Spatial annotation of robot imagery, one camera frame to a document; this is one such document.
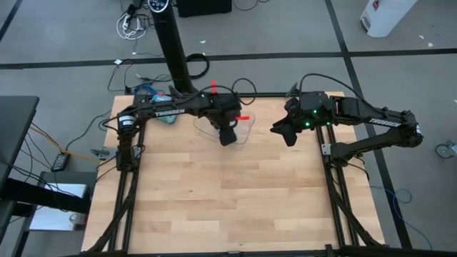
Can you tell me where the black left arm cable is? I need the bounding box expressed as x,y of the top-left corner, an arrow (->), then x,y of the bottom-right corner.
230,77 -> 258,106

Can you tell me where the blue floor cable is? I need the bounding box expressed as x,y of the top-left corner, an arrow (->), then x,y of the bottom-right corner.
371,184 -> 435,251

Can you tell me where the grey metal bracket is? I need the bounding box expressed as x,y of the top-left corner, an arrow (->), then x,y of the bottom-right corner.
90,148 -> 116,161

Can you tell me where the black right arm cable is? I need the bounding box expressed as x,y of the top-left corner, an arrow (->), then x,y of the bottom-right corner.
285,72 -> 376,108

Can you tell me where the black cable coil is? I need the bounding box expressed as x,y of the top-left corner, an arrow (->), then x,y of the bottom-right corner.
185,53 -> 211,81

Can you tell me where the caster wheel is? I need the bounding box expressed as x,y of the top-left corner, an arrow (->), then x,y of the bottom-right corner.
434,139 -> 457,160

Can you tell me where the white panel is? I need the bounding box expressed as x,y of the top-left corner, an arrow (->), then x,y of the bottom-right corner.
29,183 -> 89,231

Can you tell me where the white power strip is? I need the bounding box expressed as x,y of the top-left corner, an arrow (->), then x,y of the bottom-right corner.
116,9 -> 148,41

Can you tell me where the yellow floor cable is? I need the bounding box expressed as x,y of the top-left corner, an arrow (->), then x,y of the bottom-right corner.
29,124 -> 101,164

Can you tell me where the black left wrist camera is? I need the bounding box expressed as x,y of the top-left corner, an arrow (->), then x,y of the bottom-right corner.
218,126 -> 238,147

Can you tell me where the blue cable bundle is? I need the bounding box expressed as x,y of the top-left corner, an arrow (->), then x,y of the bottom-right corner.
133,82 -> 159,96

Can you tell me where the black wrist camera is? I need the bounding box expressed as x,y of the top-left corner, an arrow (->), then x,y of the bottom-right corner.
218,126 -> 238,147
281,124 -> 298,148

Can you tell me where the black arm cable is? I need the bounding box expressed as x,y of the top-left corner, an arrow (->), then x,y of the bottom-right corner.
285,72 -> 376,108
230,77 -> 258,106

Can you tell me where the black power adapter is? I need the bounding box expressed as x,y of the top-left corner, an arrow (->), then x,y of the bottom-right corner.
51,152 -> 71,173

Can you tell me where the green first aid kit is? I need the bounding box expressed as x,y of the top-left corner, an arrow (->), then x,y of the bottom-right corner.
151,93 -> 179,126

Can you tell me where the black aluminium table frame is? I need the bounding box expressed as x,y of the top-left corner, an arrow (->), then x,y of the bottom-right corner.
81,91 -> 457,257

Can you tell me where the white trash bin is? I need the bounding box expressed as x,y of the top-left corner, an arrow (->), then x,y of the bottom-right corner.
359,0 -> 418,39

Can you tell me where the black desk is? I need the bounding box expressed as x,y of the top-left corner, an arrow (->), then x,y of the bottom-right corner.
0,95 -> 41,190

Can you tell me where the black stand beam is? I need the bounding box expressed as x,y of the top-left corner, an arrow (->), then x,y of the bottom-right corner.
0,177 -> 93,216

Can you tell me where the clear plastic tray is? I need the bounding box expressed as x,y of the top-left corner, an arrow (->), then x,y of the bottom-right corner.
192,110 -> 256,146

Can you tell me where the black tower fan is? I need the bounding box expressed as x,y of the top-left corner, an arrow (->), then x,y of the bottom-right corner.
147,0 -> 200,95

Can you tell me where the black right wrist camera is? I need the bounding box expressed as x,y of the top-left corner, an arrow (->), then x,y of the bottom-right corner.
281,124 -> 298,148

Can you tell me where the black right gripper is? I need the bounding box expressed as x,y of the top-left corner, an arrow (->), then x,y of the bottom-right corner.
269,96 -> 305,136

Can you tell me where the black equipment box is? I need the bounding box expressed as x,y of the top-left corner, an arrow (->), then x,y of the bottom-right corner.
176,0 -> 233,19

